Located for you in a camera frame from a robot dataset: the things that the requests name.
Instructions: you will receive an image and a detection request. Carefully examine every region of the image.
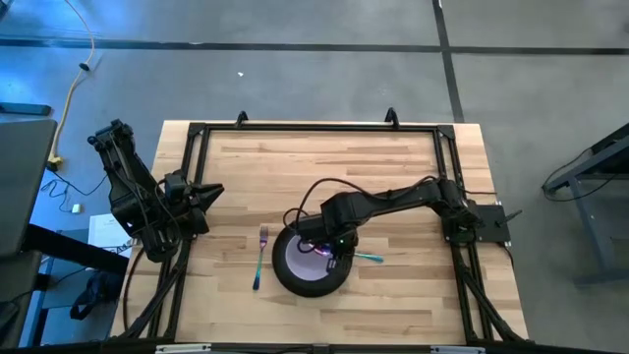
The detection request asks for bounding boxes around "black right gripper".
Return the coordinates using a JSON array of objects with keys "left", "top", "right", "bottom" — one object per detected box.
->
[{"left": 294, "top": 215, "right": 360, "bottom": 273}]

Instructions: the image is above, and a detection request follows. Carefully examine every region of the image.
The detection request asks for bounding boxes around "lavender bowl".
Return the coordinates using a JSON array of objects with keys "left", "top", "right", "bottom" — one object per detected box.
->
[{"left": 284, "top": 234, "right": 340, "bottom": 282}]

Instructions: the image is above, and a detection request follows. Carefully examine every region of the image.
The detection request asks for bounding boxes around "iridescent fork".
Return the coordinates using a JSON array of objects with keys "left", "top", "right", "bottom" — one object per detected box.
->
[{"left": 252, "top": 224, "right": 269, "bottom": 291}]

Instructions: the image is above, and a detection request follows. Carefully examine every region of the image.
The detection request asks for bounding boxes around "black round plate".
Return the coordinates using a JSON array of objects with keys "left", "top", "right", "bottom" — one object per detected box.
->
[{"left": 271, "top": 223, "right": 354, "bottom": 299}]

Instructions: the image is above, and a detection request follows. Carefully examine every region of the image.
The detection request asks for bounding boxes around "black bag strap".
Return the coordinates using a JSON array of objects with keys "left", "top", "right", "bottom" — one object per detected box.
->
[{"left": 70, "top": 269, "right": 124, "bottom": 321}]

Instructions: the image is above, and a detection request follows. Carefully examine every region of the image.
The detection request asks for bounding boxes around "iridescent spoon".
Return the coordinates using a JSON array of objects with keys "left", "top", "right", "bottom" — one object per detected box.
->
[{"left": 313, "top": 244, "right": 385, "bottom": 264}]

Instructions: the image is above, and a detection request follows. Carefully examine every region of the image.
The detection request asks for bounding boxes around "black aluminium table frame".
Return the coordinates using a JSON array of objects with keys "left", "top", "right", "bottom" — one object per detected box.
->
[{"left": 110, "top": 121, "right": 531, "bottom": 348}]

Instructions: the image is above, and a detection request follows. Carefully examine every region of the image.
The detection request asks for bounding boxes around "black desk beam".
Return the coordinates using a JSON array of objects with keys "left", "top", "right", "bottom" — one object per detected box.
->
[{"left": 22, "top": 223, "right": 130, "bottom": 275}]

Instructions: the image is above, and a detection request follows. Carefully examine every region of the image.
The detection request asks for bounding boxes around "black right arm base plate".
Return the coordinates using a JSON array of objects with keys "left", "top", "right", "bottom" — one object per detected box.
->
[{"left": 440, "top": 204, "right": 523, "bottom": 245}]

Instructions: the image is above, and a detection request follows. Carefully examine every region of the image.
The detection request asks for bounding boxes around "grey desk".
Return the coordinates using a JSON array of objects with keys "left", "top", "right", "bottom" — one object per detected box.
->
[{"left": 0, "top": 118, "right": 58, "bottom": 260}]

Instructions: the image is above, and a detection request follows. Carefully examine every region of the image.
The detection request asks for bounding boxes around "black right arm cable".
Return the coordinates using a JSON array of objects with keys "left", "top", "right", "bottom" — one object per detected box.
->
[{"left": 282, "top": 175, "right": 438, "bottom": 232}]

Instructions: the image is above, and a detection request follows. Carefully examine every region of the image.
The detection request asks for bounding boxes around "dark flat panel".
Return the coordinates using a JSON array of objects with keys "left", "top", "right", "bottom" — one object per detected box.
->
[{"left": 0, "top": 101, "right": 54, "bottom": 117}]

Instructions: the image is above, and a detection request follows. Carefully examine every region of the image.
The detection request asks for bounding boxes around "white paper sheet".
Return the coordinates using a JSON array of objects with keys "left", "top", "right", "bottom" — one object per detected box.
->
[{"left": 87, "top": 211, "right": 135, "bottom": 260}]

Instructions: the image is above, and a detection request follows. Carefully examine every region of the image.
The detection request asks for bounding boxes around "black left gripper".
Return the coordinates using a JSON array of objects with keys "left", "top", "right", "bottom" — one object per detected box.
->
[{"left": 164, "top": 170, "right": 226, "bottom": 218}]

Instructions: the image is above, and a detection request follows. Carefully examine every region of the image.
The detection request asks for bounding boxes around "silver metal bracket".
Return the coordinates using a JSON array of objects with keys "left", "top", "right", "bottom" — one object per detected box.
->
[
  {"left": 430, "top": 345, "right": 487, "bottom": 354},
  {"left": 155, "top": 343, "right": 213, "bottom": 354}
]

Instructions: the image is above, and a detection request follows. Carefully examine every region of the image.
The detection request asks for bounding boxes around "grey chair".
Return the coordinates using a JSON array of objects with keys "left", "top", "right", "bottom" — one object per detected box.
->
[{"left": 0, "top": 250, "right": 43, "bottom": 350}]

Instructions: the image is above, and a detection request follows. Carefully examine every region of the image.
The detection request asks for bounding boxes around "thin black floor cable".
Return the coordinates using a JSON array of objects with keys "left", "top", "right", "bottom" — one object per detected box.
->
[{"left": 41, "top": 169, "right": 110, "bottom": 213}]

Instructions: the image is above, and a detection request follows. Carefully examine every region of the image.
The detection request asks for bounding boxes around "black cable hose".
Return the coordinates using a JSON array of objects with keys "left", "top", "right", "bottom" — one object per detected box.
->
[{"left": 122, "top": 245, "right": 154, "bottom": 336}]

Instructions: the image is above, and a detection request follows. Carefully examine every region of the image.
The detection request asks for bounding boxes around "yellow extension cable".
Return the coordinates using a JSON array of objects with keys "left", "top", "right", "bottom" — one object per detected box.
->
[{"left": 46, "top": 0, "right": 96, "bottom": 167}]

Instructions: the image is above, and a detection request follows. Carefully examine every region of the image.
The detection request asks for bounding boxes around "grey metal cart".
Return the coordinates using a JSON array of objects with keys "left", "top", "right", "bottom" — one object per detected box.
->
[{"left": 542, "top": 122, "right": 629, "bottom": 287}]

